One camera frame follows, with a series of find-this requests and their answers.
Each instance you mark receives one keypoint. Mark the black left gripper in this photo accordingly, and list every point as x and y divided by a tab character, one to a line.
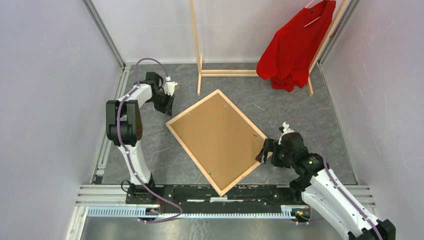
168	108

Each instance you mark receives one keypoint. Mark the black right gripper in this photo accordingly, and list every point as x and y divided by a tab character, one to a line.
268	146

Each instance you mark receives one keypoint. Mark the brown backing board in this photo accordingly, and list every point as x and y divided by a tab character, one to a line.
218	139

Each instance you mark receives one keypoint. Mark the white wooden picture frame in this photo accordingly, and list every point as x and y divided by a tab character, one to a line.
251	172

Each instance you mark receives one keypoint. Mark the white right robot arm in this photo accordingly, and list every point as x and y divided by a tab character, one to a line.
318	187

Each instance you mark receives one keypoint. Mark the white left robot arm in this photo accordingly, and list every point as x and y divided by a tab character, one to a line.
124	125

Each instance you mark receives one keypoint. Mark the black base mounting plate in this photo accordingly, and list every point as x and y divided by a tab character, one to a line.
204	199

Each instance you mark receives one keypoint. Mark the red t-shirt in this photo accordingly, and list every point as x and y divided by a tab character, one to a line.
286	60

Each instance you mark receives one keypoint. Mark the wooden clothes rack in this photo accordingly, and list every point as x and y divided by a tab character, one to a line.
329	35

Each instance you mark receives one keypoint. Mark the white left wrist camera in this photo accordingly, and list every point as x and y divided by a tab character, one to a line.
169	86

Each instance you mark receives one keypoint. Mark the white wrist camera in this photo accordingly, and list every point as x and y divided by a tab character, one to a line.
284	129
169	86

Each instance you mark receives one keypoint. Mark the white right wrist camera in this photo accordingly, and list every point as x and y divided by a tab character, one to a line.
284	129

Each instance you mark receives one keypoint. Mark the aluminium rail with cable comb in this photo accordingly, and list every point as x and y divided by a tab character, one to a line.
108	200

